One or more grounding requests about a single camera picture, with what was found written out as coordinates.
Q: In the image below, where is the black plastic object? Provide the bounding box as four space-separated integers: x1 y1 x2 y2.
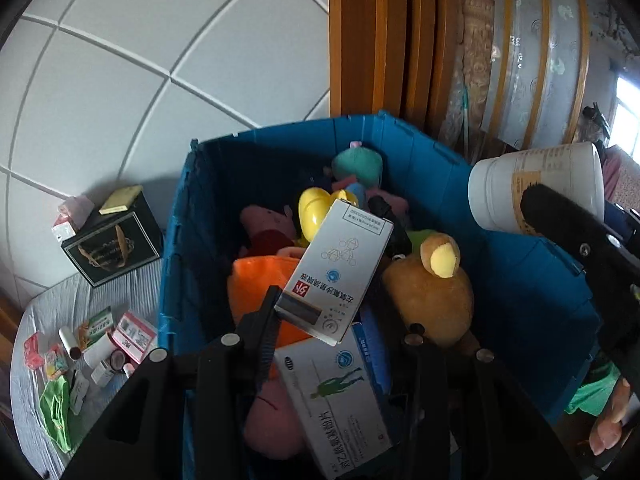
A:
368 196 412 257

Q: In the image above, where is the green and orange box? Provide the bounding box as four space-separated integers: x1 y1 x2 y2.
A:
75 306 115 351

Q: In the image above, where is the flat yellow box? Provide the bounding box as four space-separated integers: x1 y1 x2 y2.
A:
98 185 144 216

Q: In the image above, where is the pink tissue pack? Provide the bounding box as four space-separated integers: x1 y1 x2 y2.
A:
51 195 96 241

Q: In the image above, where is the pink pig plush toy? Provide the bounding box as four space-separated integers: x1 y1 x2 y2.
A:
239 204 302 257

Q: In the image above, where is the curved wooden frame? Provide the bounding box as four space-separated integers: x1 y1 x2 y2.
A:
328 0 461 133

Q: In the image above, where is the white box with green figure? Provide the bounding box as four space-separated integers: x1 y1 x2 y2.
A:
274 322 394 480

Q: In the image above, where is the black gift box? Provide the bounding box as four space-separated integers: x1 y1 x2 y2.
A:
61 191 165 288

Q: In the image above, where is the teal plush toy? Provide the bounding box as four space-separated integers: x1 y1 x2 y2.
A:
331 141 385 192

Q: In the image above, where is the long white box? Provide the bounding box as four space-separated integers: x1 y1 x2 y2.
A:
67 370 91 415

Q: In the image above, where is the white paper roll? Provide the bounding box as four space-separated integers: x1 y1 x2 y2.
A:
59 326 81 360
82 336 116 368

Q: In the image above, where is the yellow plastic toy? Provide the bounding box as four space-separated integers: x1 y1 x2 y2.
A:
298 187 361 244

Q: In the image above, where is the frosted patterned panel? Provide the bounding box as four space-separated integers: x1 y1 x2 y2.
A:
470 0 592 151

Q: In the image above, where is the window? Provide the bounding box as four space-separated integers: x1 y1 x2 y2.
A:
610 75 640 152

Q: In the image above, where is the brown teddy bear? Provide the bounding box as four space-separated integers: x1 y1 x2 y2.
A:
382 232 476 352

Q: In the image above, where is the white box with red label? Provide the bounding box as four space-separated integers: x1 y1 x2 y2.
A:
274 200 395 347

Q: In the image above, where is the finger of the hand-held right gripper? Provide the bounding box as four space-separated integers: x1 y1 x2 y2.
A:
520 183 623 273

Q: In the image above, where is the colourful yellow green packet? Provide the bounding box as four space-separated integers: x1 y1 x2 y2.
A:
44 350 69 379

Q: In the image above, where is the blue plastic storage container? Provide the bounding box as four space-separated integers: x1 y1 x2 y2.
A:
157 110 606 480

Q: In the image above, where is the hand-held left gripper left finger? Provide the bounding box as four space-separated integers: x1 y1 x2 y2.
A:
60 285 282 480

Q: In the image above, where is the pink packet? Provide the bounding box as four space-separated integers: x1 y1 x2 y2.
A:
24 332 47 371

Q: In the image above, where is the green fabric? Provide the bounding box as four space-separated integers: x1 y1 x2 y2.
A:
565 360 622 417

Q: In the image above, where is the pink cloth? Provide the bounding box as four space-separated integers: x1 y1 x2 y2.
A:
602 147 640 211

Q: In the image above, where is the green cloth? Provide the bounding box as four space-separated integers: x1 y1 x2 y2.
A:
40 376 74 454

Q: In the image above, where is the person's right hand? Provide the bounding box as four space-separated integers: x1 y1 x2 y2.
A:
589 377 633 457

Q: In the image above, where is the white bottle with yellow label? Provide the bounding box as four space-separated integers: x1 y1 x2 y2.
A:
468 142 606 235

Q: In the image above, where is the small white box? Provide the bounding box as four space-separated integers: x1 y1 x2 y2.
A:
91 360 117 387

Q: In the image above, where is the pink and white box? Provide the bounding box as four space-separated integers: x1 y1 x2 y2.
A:
111 311 159 364

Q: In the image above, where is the rolled patterned rug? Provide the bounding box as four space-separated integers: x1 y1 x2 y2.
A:
440 0 496 153

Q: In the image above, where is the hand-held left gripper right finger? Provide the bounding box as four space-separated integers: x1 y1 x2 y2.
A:
400 332 583 480

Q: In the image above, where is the orange plush toy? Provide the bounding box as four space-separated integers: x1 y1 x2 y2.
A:
227 256 321 351

